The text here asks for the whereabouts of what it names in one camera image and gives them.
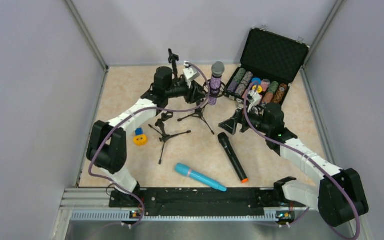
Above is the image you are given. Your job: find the tripod stand with shock mount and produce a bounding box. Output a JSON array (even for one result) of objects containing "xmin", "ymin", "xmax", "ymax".
[{"xmin": 177, "ymin": 82, "xmax": 226, "ymax": 135}]

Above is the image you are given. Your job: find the purple glitter microphone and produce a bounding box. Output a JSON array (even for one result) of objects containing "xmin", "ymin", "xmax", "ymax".
[{"xmin": 208, "ymin": 61, "xmax": 225, "ymax": 106}]

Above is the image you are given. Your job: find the black tripod clip stand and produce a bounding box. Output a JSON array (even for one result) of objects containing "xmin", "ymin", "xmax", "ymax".
[{"xmin": 148, "ymin": 111, "xmax": 192, "ymax": 165}]

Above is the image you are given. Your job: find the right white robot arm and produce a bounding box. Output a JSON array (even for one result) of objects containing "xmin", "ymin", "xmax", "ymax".
[{"xmin": 218, "ymin": 103, "xmax": 369, "ymax": 227}]

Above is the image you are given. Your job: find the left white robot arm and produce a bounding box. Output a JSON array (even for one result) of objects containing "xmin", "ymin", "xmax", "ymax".
[{"xmin": 86, "ymin": 62, "xmax": 209, "ymax": 195}]

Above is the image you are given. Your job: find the black round-base mic stand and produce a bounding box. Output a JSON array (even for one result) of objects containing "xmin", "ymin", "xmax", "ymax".
[{"xmin": 168, "ymin": 48, "xmax": 180, "ymax": 81}]

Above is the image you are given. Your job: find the black microphone orange end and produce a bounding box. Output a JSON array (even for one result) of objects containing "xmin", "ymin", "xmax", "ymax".
[{"xmin": 217, "ymin": 132, "xmax": 249, "ymax": 184}]

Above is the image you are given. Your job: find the yellow and blue toy block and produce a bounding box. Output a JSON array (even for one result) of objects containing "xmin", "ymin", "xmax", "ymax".
[{"xmin": 133, "ymin": 127, "xmax": 148, "ymax": 146}]

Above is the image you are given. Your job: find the black poker chip case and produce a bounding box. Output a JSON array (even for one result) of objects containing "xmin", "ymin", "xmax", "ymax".
[{"xmin": 224, "ymin": 27, "xmax": 310, "ymax": 102}]

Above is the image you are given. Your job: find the light blue microphone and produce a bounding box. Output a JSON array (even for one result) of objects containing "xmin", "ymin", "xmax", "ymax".
[{"xmin": 174, "ymin": 163, "xmax": 227, "ymax": 192}]

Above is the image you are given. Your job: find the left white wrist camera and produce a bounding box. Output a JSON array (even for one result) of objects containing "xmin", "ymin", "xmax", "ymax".
[{"xmin": 182, "ymin": 61, "xmax": 200, "ymax": 89}]

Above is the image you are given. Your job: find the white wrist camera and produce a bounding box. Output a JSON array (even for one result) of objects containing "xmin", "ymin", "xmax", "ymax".
[
  {"xmin": 182, "ymin": 61, "xmax": 200, "ymax": 89},
  {"xmin": 247, "ymin": 89, "xmax": 262, "ymax": 113}
]

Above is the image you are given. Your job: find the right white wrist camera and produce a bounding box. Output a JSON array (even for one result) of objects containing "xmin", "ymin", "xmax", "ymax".
[{"xmin": 247, "ymin": 89, "xmax": 262, "ymax": 113}]

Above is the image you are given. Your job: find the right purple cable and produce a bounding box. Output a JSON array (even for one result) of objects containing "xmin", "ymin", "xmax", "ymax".
[{"xmin": 242, "ymin": 81, "xmax": 362, "ymax": 240}]

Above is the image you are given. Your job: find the purple cable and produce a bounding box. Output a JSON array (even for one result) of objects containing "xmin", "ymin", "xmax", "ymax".
[
  {"xmin": 242, "ymin": 81, "xmax": 362, "ymax": 240},
  {"xmin": 88, "ymin": 61, "xmax": 211, "ymax": 229}
]

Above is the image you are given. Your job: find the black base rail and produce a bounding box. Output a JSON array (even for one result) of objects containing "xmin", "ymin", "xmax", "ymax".
[{"xmin": 61, "ymin": 187, "xmax": 309, "ymax": 228}]

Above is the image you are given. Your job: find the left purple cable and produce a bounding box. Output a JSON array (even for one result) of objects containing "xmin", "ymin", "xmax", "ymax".
[{"xmin": 88, "ymin": 61, "xmax": 211, "ymax": 229}]

